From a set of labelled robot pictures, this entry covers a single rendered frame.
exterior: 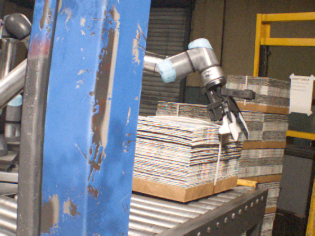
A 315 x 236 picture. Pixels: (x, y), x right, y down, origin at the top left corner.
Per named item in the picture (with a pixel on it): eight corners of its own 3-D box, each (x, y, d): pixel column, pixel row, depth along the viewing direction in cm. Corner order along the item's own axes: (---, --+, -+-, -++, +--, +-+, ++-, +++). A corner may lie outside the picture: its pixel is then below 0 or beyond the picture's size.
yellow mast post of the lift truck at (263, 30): (233, 226, 374) (256, 13, 365) (240, 224, 380) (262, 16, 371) (242, 228, 367) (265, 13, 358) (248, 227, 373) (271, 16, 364)
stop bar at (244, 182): (160, 171, 196) (160, 166, 196) (258, 186, 175) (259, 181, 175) (156, 171, 193) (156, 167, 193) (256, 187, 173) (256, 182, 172)
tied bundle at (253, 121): (188, 141, 302) (192, 104, 301) (218, 141, 321) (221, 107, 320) (233, 150, 274) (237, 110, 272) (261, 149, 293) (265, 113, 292)
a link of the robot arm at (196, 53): (185, 50, 161) (208, 41, 161) (198, 78, 159) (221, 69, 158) (183, 42, 154) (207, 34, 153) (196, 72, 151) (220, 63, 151)
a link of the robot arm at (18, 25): (25, 6, 218) (74, 82, 238) (18, 8, 227) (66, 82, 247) (7, 19, 213) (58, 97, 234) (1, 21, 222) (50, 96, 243)
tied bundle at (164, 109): (152, 141, 284) (156, 101, 282) (188, 141, 303) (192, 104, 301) (197, 150, 255) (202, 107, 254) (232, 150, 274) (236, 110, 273)
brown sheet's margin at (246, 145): (188, 140, 302) (189, 134, 302) (218, 140, 321) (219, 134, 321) (233, 149, 274) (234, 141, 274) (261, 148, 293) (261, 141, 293)
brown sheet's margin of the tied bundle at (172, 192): (137, 180, 166) (138, 168, 166) (209, 195, 150) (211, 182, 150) (108, 184, 153) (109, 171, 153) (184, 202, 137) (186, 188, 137)
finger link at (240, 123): (237, 141, 159) (224, 118, 157) (251, 134, 156) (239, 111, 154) (235, 145, 156) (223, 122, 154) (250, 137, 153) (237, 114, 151)
